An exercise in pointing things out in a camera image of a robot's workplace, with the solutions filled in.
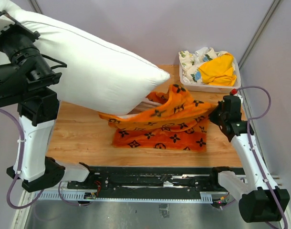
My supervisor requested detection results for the orange patterned pillowcase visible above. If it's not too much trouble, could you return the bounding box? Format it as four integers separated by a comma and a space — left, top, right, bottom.
99, 84, 217, 152

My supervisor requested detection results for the white pillow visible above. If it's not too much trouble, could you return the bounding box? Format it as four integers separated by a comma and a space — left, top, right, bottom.
0, 0, 170, 115

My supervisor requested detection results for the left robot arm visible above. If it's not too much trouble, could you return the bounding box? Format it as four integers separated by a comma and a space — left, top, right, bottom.
0, 22, 95, 192

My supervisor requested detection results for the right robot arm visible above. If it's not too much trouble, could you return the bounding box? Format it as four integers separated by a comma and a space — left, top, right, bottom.
209, 95, 290, 223

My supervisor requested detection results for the yellow cloth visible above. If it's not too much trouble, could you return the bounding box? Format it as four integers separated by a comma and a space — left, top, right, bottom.
198, 52, 237, 87

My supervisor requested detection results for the white plastic basket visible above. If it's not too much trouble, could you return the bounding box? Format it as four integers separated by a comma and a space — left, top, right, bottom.
179, 58, 241, 93

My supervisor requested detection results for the white printed cloth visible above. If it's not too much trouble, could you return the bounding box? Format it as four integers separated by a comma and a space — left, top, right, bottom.
178, 47, 227, 84

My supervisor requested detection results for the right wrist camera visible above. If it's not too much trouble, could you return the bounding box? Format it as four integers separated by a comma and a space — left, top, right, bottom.
229, 89, 243, 104

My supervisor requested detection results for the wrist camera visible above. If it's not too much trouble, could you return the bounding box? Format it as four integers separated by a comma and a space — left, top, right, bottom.
229, 89, 243, 104
0, 10, 19, 35

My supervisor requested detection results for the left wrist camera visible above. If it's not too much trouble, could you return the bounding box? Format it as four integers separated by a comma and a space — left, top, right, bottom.
0, 10, 19, 35

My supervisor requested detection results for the left aluminium frame post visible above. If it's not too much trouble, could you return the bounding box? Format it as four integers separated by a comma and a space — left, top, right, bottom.
28, 0, 43, 14

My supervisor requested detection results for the aluminium frame post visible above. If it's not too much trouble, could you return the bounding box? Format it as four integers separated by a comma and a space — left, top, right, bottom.
238, 0, 283, 69
28, 0, 43, 14

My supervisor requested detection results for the white slotted cable duct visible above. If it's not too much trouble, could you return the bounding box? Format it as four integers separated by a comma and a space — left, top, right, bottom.
40, 188, 213, 204

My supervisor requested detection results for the right aluminium frame post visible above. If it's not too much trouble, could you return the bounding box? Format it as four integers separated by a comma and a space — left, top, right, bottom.
238, 0, 283, 69

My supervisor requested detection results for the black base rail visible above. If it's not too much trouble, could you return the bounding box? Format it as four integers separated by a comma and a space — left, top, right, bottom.
64, 166, 246, 201

